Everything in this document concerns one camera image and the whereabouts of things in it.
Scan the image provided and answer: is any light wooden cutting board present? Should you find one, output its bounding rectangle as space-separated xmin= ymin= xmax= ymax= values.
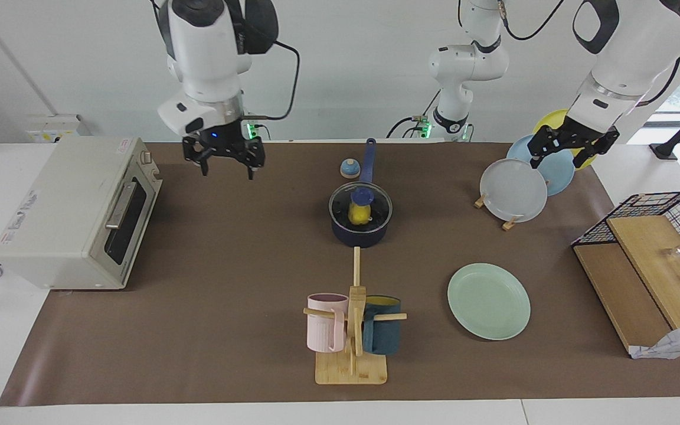
xmin=606 ymin=215 xmax=680 ymax=330

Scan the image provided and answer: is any black left base cable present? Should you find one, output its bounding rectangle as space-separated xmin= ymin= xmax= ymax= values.
xmin=387 ymin=89 xmax=442 ymax=140

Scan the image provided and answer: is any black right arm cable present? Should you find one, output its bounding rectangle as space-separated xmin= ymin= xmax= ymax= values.
xmin=243 ymin=39 xmax=302 ymax=122

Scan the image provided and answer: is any grey plate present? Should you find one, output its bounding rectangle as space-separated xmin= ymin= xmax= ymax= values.
xmin=480 ymin=158 xmax=548 ymax=223

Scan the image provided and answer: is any pink mug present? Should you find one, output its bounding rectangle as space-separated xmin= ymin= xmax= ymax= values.
xmin=307 ymin=293 xmax=349 ymax=354

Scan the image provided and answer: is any green plate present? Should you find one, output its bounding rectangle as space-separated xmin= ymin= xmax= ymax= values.
xmin=447 ymin=263 xmax=531 ymax=341

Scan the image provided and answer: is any light blue plate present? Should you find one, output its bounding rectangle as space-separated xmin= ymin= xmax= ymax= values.
xmin=506 ymin=135 xmax=576 ymax=197

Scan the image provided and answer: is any yellow plate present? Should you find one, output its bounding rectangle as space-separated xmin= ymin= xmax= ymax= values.
xmin=533 ymin=109 xmax=602 ymax=171

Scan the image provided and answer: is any brown table mat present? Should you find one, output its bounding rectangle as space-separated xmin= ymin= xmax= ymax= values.
xmin=0 ymin=142 xmax=680 ymax=407

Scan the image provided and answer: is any cream toaster oven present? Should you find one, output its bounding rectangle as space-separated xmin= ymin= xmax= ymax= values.
xmin=0 ymin=137 xmax=164 ymax=290

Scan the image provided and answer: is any white wall outlet box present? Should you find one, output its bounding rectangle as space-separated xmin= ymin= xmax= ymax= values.
xmin=26 ymin=115 xmax=90 ymax=143

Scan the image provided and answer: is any dark teal mug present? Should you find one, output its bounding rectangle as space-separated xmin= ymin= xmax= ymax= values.
xmin=362 ymin=295 xmax=403 ymax=355

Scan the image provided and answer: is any dark blue pot with handle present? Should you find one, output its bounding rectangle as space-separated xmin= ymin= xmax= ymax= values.
xmin=328 ymin=138 xmax=393 ymax=248

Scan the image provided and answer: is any brown wooden board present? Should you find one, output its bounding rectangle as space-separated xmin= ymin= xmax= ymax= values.
xmin=573 ymin=243 xmax=671 ymax=355

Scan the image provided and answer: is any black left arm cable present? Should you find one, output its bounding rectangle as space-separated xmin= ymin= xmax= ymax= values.
xmin=496 ymin=0 xmax=565 ymax=43

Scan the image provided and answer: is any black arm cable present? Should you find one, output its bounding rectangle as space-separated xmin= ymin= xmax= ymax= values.
xmin=496 ymin=0 xmax=565 ymax=43
xmin=243 ymin=39 xmax=302 ymax=122

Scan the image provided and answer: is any wooden plate rack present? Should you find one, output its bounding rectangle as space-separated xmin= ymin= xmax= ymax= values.
xmin=474 ymin=192 xmax=521 ymax=231

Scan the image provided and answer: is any glass lid with blue knob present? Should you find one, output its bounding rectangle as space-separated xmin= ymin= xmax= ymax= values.
xmin=328 ymin=182 xmax=393 ymax=232

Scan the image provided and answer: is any wooden mug rack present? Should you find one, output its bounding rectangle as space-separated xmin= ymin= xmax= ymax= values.
xmin=303 ymin=247 xmax=407 ymax=385

